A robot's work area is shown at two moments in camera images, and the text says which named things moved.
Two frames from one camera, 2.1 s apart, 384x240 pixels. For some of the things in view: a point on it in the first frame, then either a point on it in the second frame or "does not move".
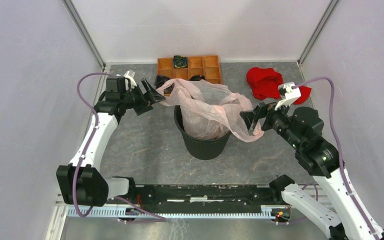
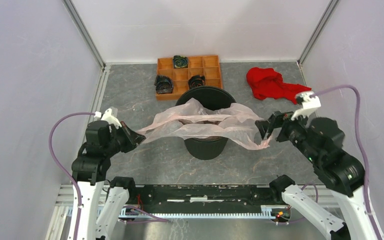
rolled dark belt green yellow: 180,61 does not move
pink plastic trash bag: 208,110 to 233,122
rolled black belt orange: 197,77 does not move
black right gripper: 250,117 to 277,118
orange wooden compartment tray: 208,66 does not move
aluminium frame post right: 319,30 does not move
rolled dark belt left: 159,81 does not move
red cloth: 265,82 does not move
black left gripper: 146,100 to 135,138
